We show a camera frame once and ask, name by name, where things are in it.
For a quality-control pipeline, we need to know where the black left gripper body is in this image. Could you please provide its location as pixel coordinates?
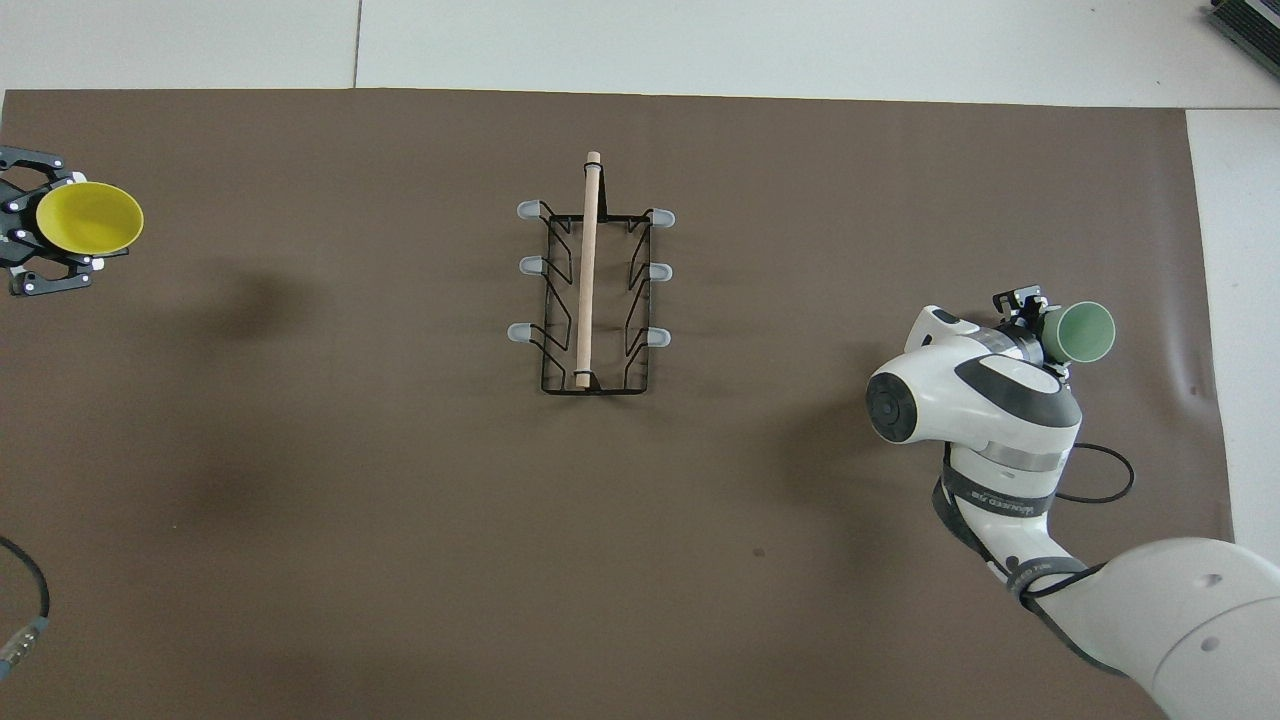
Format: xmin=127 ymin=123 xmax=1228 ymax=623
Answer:
xmin=0 ymin=181 xmax=41 ymax=268

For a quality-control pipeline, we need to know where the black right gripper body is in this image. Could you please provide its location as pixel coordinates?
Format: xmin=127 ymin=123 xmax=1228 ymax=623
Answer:
xmin=999 ymin=320 xmax=1051 ymax=367

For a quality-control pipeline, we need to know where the pale green plastic cup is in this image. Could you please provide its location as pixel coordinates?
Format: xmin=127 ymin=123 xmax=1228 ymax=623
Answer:
xmin=1042 ymin=300 xmax=1117 ymax=366

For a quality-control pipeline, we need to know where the yellow plastic cup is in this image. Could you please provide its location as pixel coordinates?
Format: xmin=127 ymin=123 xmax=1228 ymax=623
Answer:
xmin=35 ymin=180 xmax=145 ymax=256

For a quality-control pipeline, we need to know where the brown table mat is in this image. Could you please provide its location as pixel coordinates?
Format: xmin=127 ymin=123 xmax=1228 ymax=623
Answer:
xmin=0 ymin=88 xmax=1259 ymax=720

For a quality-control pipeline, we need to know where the grey black electronic device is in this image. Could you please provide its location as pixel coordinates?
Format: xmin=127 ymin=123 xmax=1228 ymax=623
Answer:
xmin=1205 ymin=0 xmax=1280 ymax=77

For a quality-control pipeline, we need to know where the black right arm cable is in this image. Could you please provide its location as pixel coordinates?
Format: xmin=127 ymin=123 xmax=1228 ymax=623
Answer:
xmin=932 ymin=442 xmax=1137 ymax=681

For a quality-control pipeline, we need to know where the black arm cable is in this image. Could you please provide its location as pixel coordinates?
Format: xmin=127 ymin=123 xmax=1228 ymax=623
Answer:
xmin=0 ymin=534 xmax=52 ymax=667
xmin=932 ymin=442 xmax=1137 ymax=681

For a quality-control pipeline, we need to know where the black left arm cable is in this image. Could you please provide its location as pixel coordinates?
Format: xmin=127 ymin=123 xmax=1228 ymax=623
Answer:
xmin=0 ymin=534 xmax=52 ymax=667

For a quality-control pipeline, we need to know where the black wire cup rack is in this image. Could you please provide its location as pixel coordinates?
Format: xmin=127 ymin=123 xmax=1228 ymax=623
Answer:
xmin=507 ymin=151 xmax=677 ymax=397

